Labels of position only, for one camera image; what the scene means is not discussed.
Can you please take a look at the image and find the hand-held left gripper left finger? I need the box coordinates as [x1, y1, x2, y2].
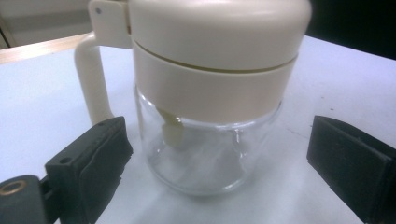
[44, 115, 134, 224]

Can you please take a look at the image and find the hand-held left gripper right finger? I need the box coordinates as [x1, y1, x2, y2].
[305, 115, 396, 224]

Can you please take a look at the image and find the glass jar with cream lid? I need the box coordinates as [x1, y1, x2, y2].
[73, 0, 313, 197]

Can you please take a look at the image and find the white table mat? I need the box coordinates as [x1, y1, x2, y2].
[0, 35, 396, 224]

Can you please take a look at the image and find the wooden table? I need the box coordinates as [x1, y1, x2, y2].
[0, 32, 92, 66]

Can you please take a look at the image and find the black curtain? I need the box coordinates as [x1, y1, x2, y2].
[305, 0, 396, 61]

